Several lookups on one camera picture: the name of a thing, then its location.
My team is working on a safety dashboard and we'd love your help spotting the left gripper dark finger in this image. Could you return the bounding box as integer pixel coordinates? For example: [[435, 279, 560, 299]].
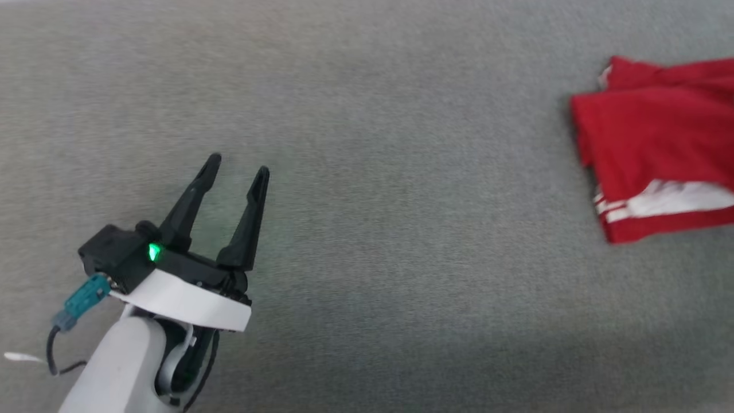
[[159, 153, 222, 254], [216, 166, 271, 272]]

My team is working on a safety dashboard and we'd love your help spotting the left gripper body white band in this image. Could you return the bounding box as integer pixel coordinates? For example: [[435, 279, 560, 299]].
[[109, 221, 253, 333]]

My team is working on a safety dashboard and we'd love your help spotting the red white basketball jersey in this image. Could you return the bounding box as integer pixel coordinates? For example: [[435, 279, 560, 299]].
[[569, 55, 734, 245]]

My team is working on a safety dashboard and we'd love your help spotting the grey fabric sofa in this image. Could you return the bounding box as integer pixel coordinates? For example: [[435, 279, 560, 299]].
[[0, 0, 734, 413]]

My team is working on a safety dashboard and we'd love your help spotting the teal left camera cable connector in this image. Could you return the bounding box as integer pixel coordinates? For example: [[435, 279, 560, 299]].
[[54, 274, 113, 333]]

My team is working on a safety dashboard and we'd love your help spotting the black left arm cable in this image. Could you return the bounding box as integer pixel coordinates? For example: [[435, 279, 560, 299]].
[[46, 324, 221, 411]]

